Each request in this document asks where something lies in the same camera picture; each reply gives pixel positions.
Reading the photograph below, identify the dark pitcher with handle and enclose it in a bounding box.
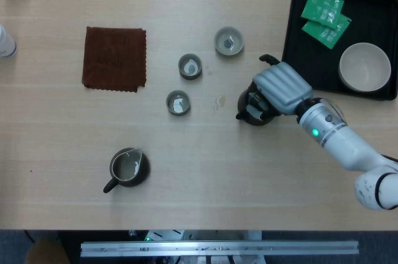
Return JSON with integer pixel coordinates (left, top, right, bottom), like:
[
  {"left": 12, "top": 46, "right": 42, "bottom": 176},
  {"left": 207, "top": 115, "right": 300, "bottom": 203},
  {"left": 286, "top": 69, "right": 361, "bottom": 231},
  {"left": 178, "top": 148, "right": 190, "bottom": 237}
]
[{"left": 103, "top": 147, "right": 152, "bottom": 194}]

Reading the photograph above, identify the aluminium rail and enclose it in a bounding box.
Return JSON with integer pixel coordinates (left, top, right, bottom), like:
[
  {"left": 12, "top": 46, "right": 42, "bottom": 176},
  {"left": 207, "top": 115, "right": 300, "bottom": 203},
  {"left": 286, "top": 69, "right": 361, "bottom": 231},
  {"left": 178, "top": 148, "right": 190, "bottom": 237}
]
[{"left": 80, "top": 239, "right": 359, "bottom": 258}]

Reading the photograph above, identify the green tea packet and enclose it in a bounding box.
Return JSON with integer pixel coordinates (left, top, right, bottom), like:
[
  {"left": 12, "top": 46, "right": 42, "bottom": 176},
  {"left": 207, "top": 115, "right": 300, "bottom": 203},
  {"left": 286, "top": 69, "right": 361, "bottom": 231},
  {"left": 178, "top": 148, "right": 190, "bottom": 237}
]
[
  {"left": 301, "top": 13, "right": 353, "bottom": 50},
  {"left": 300, "top": 0, "right": 346, "bottom": 31}
]

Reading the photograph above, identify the beige bowl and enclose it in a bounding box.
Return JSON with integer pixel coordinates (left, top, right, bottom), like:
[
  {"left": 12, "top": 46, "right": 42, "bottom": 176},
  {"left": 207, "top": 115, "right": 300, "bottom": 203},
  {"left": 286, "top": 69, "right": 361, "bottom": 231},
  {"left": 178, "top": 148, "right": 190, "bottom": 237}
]
[{"left": 338, "top": 42, "right": 392, "bottom": 93}]

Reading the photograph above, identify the white bottle with blue band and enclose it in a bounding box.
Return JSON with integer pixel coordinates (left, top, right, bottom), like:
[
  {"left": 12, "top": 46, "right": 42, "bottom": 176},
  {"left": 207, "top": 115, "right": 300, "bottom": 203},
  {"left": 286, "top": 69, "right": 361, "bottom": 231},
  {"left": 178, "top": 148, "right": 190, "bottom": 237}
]
[{"left": 0, "top": 23, "right": 18, "bottom": 59}]

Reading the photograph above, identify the small grey cup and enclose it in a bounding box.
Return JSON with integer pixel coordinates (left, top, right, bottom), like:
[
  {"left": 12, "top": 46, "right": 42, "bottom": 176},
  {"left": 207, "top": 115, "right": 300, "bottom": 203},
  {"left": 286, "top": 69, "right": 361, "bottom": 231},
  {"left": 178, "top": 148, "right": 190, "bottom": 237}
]
[
  {"left": 177, "top": 53, "right": 203, "bottom": 80},
  {"left": 213, "top": 26, "right": 245, "bottom": 58},
  {"left": 165, "top": 90, "right": 192, "bottom": 117}
]

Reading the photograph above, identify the brown folded cloth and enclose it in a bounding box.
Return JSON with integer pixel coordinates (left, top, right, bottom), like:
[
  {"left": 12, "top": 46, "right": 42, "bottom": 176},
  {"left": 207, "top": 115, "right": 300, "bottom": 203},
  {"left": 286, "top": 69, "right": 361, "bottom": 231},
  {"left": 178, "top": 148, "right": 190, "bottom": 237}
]
[{"left": 81, "top": 26, "right": 147, "bottom": 93}]

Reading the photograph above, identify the dark teapot with wire handle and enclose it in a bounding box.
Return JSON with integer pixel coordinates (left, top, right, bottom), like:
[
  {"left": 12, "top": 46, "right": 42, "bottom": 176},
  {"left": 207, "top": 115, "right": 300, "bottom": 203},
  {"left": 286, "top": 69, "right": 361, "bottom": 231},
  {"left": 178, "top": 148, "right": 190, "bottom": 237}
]
[{"left": 235, "top": 85, "right": 279, "bottom": 127}]

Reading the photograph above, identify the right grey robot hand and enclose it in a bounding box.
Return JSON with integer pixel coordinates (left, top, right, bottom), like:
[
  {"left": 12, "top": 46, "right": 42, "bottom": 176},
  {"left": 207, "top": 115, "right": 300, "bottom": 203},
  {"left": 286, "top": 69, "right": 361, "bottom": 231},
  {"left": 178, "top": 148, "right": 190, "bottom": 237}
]
[{"left": 247, "top": 54, "right": 314, "bottom": 121}]

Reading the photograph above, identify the brown rounded object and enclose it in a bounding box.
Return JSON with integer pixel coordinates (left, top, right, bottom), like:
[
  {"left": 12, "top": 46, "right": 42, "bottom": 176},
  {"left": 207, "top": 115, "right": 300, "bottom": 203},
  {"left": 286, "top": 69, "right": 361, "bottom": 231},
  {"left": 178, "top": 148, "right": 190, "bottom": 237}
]
[{"left": 24, "top": 236, "right": 71, "bottom": 264}]

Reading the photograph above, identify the black square tray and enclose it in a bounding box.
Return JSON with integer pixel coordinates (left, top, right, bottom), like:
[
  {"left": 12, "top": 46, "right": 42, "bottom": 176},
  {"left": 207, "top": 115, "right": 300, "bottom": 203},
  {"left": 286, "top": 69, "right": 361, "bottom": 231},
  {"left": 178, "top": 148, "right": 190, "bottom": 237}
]
[{"left": 278, "top": 0, "right": 398, "bottom": 101}]

